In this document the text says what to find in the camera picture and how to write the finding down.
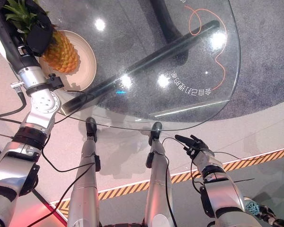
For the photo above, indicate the yellow black hazard tape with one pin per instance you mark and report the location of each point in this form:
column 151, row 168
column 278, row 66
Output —
column 127, row 188

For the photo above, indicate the grey carpet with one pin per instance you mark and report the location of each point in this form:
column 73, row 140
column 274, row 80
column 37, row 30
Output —
column 262, row 59

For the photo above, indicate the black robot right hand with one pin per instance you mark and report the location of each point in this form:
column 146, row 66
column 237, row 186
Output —
column 198, row 147

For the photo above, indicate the beige round plate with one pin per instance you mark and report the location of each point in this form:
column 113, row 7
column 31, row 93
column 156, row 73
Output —
column 86, row 63

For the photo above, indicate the teal ribbed object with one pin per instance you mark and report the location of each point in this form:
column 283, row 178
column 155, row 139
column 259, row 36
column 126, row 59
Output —
column 252, row 206

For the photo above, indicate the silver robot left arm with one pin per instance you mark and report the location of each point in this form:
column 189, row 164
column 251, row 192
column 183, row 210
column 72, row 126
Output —
column 41, row 104

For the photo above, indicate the black table base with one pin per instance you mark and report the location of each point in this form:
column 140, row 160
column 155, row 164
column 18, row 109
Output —
column 165, row 26

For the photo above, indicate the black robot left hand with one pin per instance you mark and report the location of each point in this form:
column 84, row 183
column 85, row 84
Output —
column 39, row 37

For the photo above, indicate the yellow pineapple with green crown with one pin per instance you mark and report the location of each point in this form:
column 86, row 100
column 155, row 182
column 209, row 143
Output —
column 61, row 54

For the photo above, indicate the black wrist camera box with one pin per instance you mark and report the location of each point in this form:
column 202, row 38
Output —
column 55, row 81

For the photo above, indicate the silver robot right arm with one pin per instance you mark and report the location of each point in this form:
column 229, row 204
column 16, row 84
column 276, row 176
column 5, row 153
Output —
column 223, row 191

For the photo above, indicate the silver robot leg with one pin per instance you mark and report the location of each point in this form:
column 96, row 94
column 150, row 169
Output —
column 85, row 189
column 157, row 189

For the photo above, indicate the silver robot left leg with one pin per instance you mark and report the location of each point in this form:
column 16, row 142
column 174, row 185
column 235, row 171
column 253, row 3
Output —
column 85, row 189

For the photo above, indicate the silver robot right leg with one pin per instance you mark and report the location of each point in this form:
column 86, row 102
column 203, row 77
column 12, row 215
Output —
column 157, row 189

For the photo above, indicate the black jointed rod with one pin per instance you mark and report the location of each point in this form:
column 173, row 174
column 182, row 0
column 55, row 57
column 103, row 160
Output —
column 272, row 216

